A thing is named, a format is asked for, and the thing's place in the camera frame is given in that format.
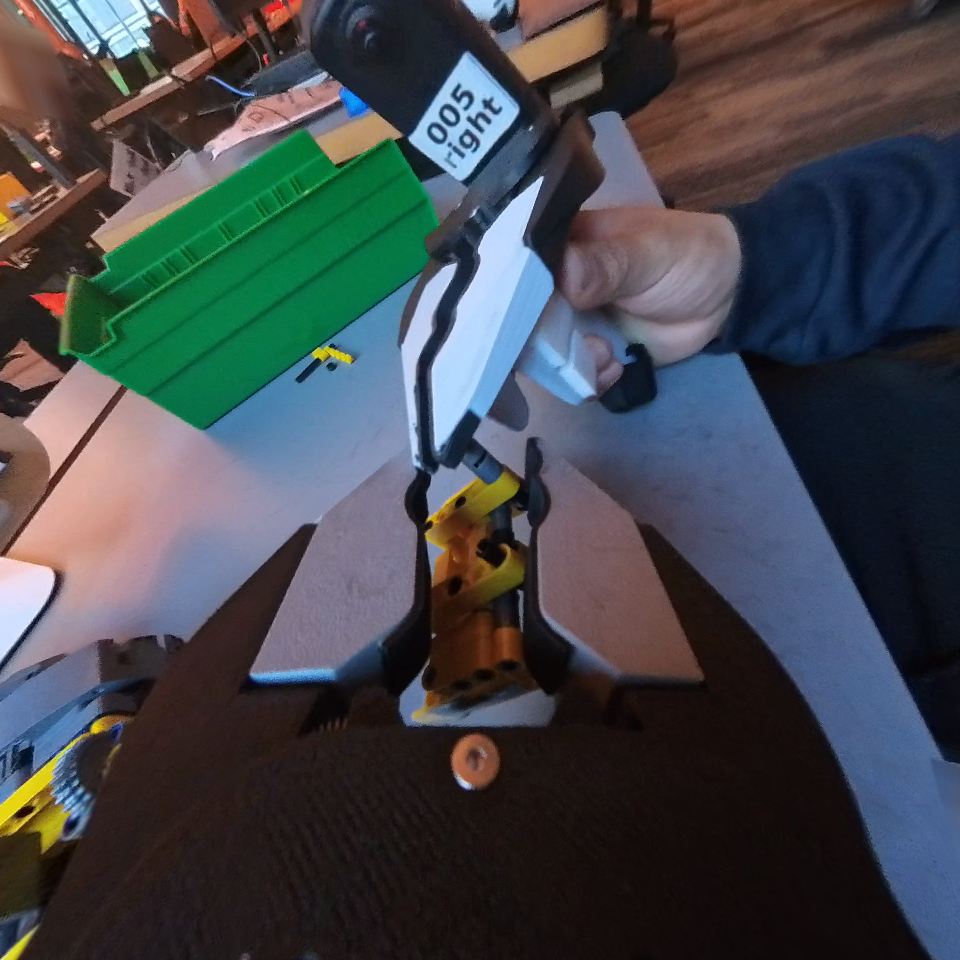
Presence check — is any person's right hand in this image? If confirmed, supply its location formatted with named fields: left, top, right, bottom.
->
left=558, top=206, right=744, bottom=393

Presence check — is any grey yellow toy brick vehicle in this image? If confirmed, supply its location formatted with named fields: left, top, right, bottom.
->
left=0, top=636, right=185, bottom=960

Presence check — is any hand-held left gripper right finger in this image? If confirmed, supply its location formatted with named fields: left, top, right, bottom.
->
left=522, top=437, right=708, bottom=697

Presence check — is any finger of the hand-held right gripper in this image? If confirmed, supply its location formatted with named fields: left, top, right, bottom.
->
left=429, top=178, right=558, bottom=470
left=399, top=255, right=456, bottom=474

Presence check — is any green plastic bin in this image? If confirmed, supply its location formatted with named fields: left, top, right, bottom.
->
left=60, top=129, right=440, bottom=430

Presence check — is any wood-edged grey table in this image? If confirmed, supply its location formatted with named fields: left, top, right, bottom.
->
left=90, top=0, right=609, bottom=249

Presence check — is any grey desk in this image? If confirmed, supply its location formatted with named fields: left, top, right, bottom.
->
left=0, top=112, right=960, bottom=960

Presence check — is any person's right forearm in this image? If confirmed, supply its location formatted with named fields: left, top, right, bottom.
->
left=705, top=135, right=960, bottom=357

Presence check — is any person's dark clothed body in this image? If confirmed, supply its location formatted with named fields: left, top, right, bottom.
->
left=750, top=352, right=960, bottom=759

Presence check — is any yellow toy brick assembly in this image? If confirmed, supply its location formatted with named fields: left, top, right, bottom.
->
left=408, top=442, right=541, bottom=725

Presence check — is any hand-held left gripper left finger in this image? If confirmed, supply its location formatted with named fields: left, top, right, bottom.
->
left=247, top=461, right=436, bottom=697

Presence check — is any patterned paper sheet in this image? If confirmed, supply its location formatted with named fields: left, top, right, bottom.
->
left=206, top=81, right=342, bottom=159

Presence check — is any white printed sign card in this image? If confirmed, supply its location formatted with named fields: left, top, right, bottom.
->
left=111, top=142, right=162, bottom=196

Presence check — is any yellow black brick piece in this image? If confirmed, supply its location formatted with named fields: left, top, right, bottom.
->
left=294, top=345, right=356, bottom=384

